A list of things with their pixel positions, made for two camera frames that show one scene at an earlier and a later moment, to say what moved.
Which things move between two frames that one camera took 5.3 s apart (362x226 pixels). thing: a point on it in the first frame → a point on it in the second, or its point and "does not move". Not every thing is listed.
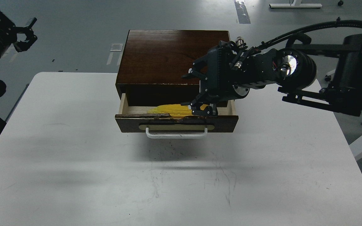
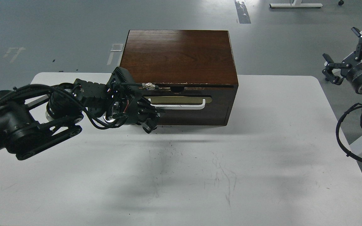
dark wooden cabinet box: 153,62 does not move
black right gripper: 225,74 → 361,66
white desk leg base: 295,5 does not move
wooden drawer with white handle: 137,119 → 192,105
